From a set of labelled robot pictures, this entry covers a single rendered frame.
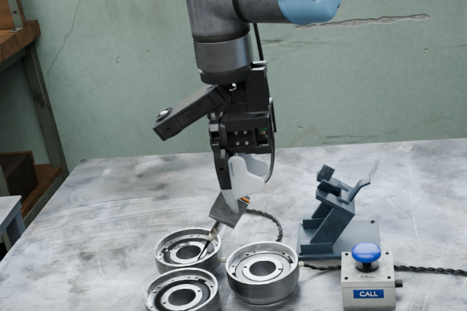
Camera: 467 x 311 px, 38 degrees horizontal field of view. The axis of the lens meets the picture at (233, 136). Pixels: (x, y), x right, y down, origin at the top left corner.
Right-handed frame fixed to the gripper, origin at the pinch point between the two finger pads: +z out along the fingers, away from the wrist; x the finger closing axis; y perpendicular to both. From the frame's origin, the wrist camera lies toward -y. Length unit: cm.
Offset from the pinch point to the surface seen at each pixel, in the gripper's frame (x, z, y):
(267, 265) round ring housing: -0.3, 11.2, 3.8
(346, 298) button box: -8.1, 11.5, 15.2
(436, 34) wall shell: 157, 26, 47
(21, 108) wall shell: 161, 42, -117
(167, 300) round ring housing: -9.0, 10.3, -9.4
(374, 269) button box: -6.0, 8.5, 19.2
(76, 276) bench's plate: 1.3, 13.1, -27.3
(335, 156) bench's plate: 38.6, 13.2, 13.4
